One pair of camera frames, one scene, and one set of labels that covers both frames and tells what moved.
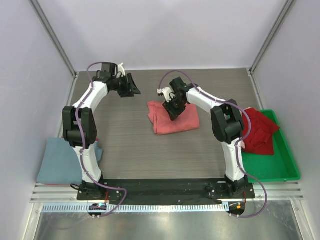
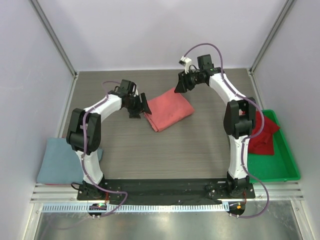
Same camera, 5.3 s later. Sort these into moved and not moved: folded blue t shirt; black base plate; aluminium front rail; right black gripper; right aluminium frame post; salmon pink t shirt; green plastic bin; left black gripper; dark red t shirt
Moved: right black gripper; salmon pink t shirt; left black gripper
Not moved: black base plate; aluminium front rail; right aluminium frame post; green plastic bin; folded blue t shirt; dark red t shirt
